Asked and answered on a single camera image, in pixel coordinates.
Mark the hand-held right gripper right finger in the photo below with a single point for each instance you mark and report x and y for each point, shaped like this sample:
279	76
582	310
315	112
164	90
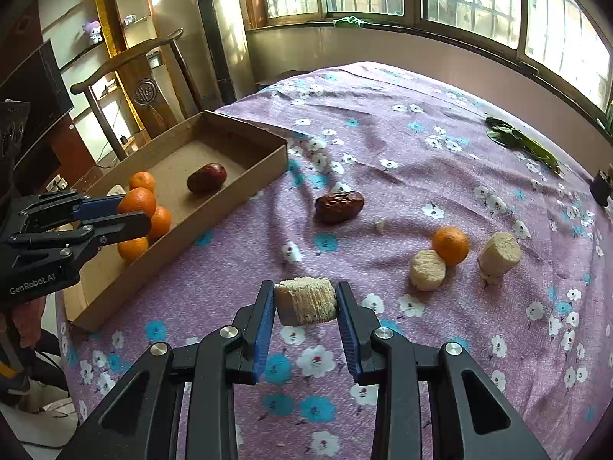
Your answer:
348	340

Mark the dark round jar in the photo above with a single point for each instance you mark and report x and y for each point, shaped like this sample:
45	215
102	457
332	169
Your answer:
601	188

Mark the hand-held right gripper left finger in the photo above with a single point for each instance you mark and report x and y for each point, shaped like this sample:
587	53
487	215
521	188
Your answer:
262	340

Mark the white power strip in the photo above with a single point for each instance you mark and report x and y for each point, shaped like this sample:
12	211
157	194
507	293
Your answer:
56	183

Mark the purple floral tablecloth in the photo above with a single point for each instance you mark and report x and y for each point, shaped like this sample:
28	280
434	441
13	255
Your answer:
431	163

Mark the small orange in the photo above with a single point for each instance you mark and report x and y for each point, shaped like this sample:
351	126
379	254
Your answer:
133	249

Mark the wooden chair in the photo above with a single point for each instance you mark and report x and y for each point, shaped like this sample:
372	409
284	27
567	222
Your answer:
143	88

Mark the large corn cob piece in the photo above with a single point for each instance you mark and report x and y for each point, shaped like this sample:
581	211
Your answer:
306	302

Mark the large red date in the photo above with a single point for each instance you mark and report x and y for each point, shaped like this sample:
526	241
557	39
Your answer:
206	178

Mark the corn cob crumb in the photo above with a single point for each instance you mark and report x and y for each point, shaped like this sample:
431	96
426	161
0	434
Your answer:
380	226

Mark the green cloth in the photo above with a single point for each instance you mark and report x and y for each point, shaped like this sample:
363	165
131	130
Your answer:
352	21

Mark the black rolled mat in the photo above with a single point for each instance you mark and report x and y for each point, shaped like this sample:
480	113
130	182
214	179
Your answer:
213	33

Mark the green leafy vegetable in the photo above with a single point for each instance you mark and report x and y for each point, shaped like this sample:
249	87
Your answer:
524	144

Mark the wrinkled red date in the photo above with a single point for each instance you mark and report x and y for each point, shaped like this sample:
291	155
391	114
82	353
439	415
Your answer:
339	207

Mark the purple plush toy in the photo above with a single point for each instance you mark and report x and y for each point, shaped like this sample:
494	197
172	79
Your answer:
93	32

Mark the large orange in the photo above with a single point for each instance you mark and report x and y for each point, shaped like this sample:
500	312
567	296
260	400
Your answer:
137	202

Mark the cardboard box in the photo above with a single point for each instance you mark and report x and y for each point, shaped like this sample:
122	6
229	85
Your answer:
177	165

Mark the black television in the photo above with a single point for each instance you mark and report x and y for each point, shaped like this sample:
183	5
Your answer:
33	86

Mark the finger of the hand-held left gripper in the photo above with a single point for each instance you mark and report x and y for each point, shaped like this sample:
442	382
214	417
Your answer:
98	208
122	230

